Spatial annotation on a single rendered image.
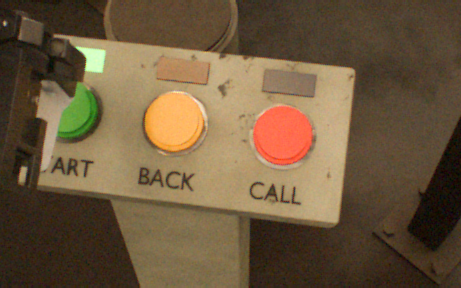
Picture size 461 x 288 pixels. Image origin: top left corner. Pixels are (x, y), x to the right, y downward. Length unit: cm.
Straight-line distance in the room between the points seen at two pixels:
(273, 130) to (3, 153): 23
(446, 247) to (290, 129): 68
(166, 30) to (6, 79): 35
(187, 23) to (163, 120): 18
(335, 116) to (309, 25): 82
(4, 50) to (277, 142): 23
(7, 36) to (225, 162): 22
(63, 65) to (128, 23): 31
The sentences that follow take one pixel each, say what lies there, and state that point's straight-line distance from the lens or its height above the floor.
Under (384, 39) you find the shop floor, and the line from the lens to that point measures 135.
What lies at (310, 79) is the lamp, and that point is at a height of 62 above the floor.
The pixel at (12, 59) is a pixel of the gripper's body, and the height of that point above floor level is 79.
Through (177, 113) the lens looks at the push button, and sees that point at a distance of 54.
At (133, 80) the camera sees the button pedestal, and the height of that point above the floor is 61.
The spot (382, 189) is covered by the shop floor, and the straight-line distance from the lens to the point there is 120.
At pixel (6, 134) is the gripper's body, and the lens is 35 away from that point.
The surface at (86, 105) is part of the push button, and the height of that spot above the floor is 61.
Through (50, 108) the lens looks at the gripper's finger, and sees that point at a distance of 45.
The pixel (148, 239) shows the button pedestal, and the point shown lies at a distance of 66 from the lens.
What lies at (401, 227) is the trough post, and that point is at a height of 1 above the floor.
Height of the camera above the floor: 107
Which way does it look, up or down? 61 degrees down
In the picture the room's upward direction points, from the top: 1 degrees counter-clockwise
